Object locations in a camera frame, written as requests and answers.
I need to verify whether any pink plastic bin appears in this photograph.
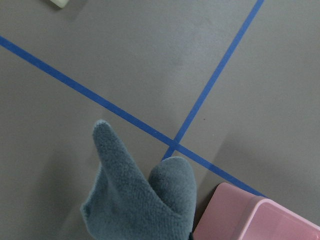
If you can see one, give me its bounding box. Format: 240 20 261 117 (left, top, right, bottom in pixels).
193 182 320 240

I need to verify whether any dark grey cloth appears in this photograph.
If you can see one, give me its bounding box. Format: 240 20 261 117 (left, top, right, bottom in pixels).
81 120 197 240

